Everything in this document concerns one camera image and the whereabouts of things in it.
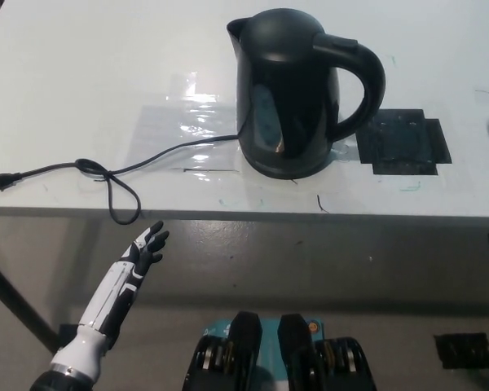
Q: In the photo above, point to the white and black left hand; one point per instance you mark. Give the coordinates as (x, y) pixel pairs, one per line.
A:
(134, 264)

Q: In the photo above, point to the black electric kettle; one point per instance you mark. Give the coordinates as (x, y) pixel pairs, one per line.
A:
(293, 93)

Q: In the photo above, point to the black tape patch on table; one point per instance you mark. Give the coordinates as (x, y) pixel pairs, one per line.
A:
(403, 142)

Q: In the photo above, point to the black table leg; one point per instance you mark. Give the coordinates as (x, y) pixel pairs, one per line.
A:
(8, 295)

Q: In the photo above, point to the clear plastic sheet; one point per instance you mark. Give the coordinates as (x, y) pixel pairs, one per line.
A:
(159, 122)

